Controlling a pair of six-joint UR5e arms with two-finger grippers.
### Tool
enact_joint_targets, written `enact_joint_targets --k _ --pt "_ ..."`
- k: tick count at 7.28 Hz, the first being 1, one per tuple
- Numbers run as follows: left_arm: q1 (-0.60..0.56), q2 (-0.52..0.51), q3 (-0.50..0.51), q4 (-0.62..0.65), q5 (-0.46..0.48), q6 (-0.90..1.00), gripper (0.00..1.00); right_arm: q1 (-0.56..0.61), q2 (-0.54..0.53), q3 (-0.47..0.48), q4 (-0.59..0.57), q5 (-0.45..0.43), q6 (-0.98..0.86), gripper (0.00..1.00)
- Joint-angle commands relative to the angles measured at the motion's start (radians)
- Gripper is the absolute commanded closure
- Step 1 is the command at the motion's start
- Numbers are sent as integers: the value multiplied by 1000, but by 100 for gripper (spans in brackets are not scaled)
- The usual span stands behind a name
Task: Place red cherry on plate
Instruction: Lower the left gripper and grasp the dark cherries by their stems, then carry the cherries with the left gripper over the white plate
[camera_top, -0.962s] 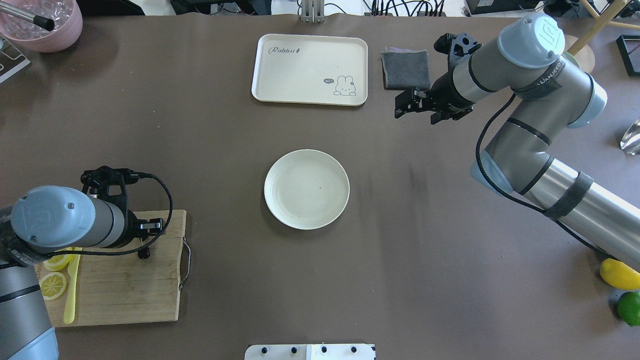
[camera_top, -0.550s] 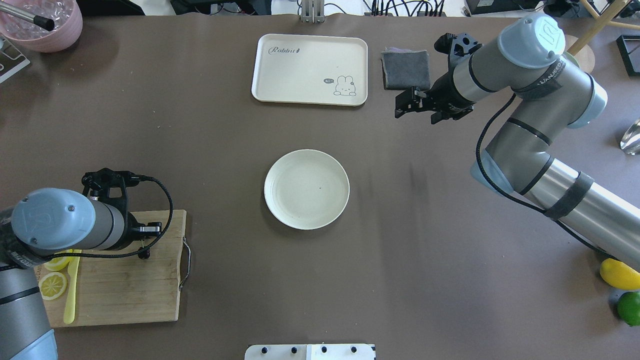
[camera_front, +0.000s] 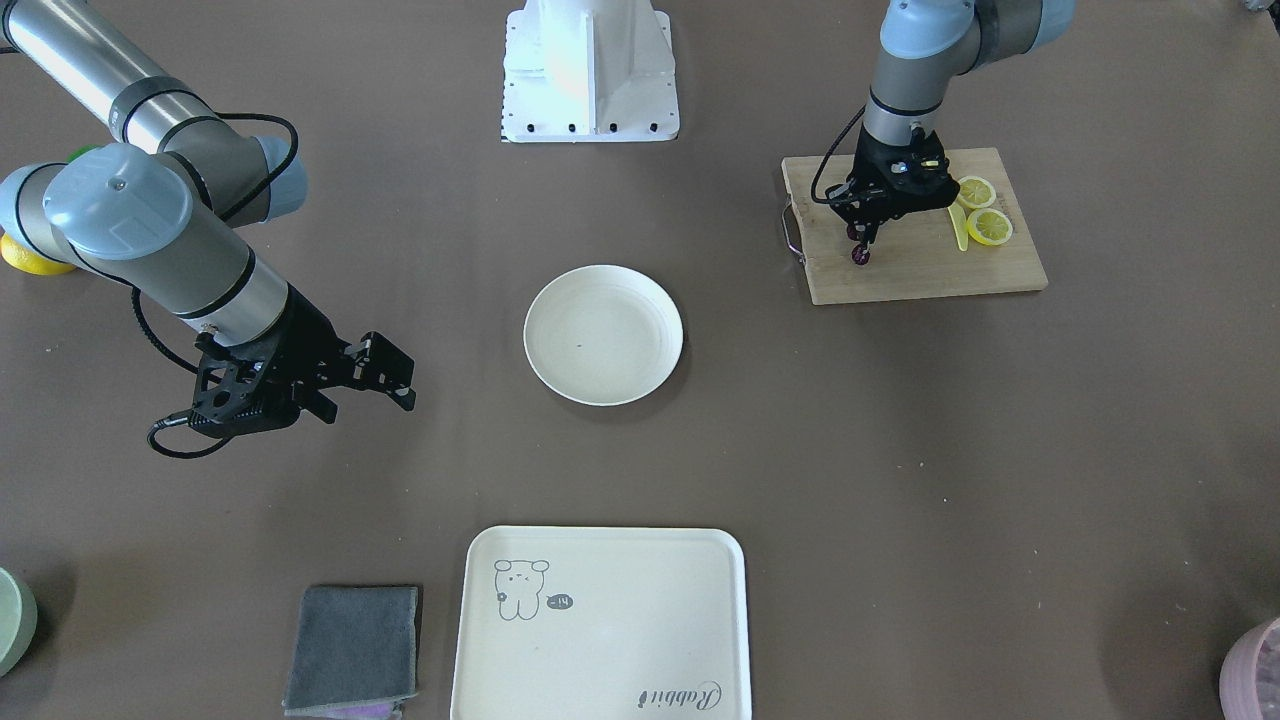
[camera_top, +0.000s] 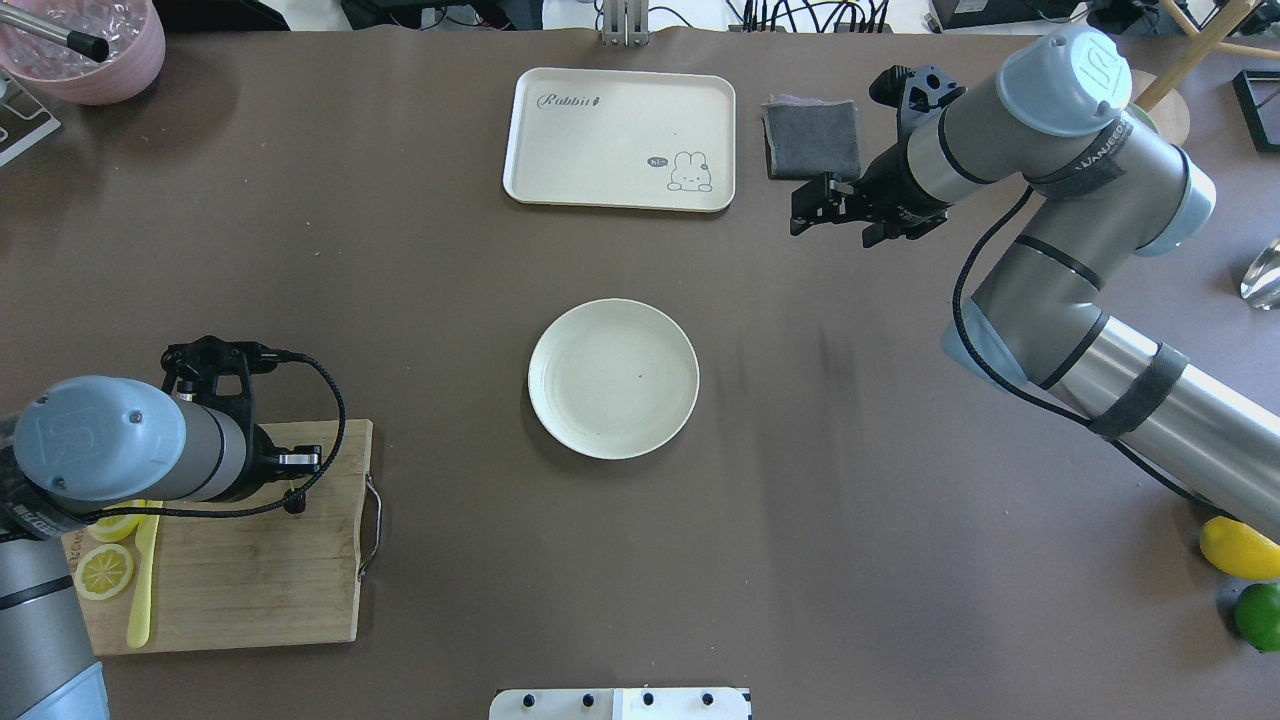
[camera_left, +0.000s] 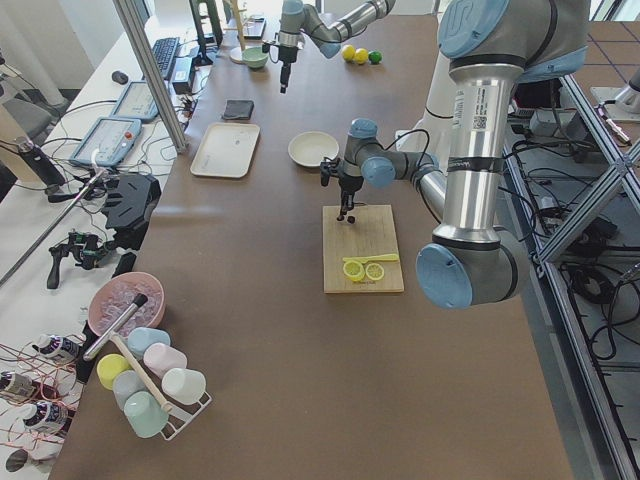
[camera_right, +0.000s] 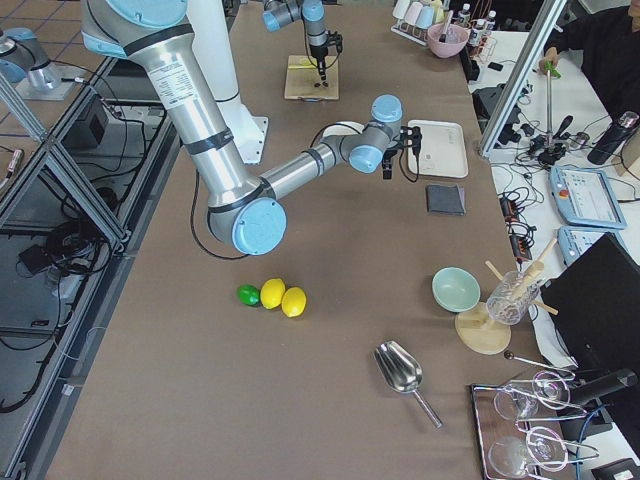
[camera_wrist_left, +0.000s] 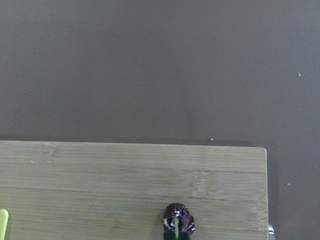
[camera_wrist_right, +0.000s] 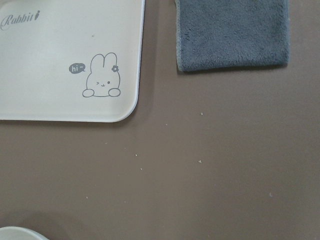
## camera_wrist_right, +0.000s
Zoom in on white round plate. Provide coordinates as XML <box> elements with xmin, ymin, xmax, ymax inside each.
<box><xmin>0</xmin><ymin>226</ymin><xmax>48</xmax><ymax>240</ymax></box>

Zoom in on dark grey folded cloth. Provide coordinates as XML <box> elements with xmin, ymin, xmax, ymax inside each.
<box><xmin>175</xmin><ymin>0</ymin><xmax>290</xmax><ymax>72</ymax></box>

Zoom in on cream rectangular tray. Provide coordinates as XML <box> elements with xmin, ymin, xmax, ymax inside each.
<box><xmin>0</xmin><ymin>0</ymin><xmax>145</xmax><ymax>123</ymax></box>

